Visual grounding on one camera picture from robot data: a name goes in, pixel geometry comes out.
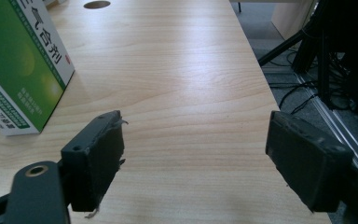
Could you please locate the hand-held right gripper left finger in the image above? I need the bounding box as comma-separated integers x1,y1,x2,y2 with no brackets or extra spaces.
61,109,129,213

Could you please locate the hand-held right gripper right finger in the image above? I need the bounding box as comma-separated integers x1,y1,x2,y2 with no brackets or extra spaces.
265,110,354,214

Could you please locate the black tripod stand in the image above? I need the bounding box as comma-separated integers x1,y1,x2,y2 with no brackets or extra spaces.
257,0,352,108

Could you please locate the green and white medicine box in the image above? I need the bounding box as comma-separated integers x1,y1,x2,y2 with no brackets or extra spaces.
0,0,76,137

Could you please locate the light wooden cabinet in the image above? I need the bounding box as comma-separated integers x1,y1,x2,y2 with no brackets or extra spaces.
270,0,319,41

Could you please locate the metal floor rail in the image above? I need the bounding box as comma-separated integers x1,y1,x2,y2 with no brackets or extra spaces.
295,73,358,169

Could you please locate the black floor cable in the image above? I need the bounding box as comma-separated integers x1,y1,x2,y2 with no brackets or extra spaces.
268,49,355,116

